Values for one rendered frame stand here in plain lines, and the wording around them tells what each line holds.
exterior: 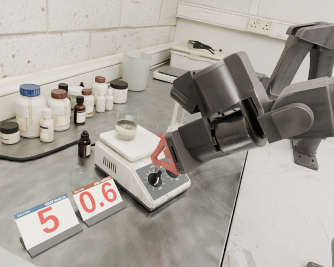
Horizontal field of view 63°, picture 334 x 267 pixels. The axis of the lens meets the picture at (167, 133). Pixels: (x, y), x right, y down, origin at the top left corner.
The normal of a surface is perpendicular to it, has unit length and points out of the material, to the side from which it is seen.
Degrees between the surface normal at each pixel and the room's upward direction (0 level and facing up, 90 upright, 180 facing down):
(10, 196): 0
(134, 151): 0
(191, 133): 90
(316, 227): 0
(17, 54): 90
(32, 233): 40
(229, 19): 90
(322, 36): 90
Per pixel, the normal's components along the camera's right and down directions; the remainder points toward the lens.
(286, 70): -0.02, 0.44
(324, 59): 0.00, 0.64
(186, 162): 0.66, -0.26
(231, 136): -0.66, 0.23
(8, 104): 0.92, 0.31
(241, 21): -0.35, 0.37
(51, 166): 0.18, -0.88
